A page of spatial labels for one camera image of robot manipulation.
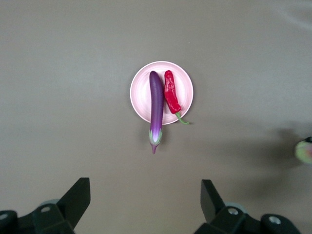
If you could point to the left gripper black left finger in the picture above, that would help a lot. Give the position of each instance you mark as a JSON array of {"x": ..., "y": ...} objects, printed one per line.
[{"x": 68, "y": 209}]

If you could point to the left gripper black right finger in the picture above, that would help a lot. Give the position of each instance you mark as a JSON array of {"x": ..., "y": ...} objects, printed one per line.
[{"x": 219, "y": 217}]

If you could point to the green pink peach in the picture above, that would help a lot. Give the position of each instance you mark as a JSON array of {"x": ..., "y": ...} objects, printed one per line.
[{"x": 304, "y": 152}]

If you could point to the red chili pepper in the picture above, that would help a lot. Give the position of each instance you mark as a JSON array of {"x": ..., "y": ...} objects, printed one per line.
[{"x": 170, "y": 92}]

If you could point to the long purple eggplant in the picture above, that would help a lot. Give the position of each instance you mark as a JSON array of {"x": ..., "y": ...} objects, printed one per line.
[{"x": 156, "y": 97}]

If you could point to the brown table mat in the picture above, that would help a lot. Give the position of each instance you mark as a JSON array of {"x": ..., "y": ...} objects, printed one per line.
[{"x": 61, "y": 97}]

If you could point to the pink round plate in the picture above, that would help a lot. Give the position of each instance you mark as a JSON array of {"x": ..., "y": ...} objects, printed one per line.
[{"x": 141, "y": 97}]

